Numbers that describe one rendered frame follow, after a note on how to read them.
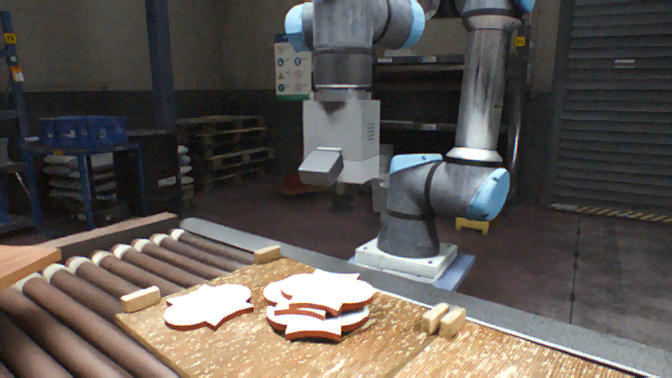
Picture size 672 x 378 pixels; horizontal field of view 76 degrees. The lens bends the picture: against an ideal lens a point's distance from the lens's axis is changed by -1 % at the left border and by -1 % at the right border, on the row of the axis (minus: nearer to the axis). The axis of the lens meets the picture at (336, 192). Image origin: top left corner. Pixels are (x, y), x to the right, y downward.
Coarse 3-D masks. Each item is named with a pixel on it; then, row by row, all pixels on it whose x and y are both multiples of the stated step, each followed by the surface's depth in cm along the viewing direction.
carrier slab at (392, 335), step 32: (192, 288) 79; (256, 288) 79; (128, 320) 68; (160, 320) 68; (256, 320) 68; (384, 320) 68; (416, 320) 68; (160, 352) 60; (192, 352) 60; (224, 352) 60; (256, 352) 60; (288, 352) 60; (320, 352) 60; (352, 352) 60; (384, 352) 60; (416, 352) 61
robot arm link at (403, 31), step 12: (396, 0) 59; (408, 0) 61; (396, 12) 58; (408, 12) 60; (420, 12) 63; (396, 24) 59; (408, 24) 61; (420, 24) 63; (384, 36) 59; (396, 36) 60; (408, 36) 62; (420, 36) 65; (372, 48) 65; (384, 48) 64; (396, 48) 65
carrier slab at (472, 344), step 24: (456, 336) 64; (480, 336) 64; (504, 336) 64; (432, 360) 58; (456, 360) 58; (480, 360) 58; (504, 360) 58; (528, 360) 58; (552, 360) 58; (576, 360) 58
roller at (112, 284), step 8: (72, 264) 94; (80, 264) 94; (88, 264) 93; (72, 272) 93; (80, 272) 92; (88, 272) 91; (96, 272) 90; (104, 272) 89; (88, 280) 90; (96, 280) 88; (104, 280) 87; (112, 280) 86; (120, 280) 86; (104, 288) 86; (112, 288) 84; (120, 288) 83; (128, 288) 82; (136, 288) 82; (120, 296) 82
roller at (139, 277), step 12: (96, 252) 100; (108, 252) 100; (96, 264) 97; (108, 264) 95; (120, 264) 94; (120, 276) 92; (132, 276) 89; (144, 276) 88; (156, 276) 88; (144, 288) 86; (168, 288) 83; (180, 288) 82
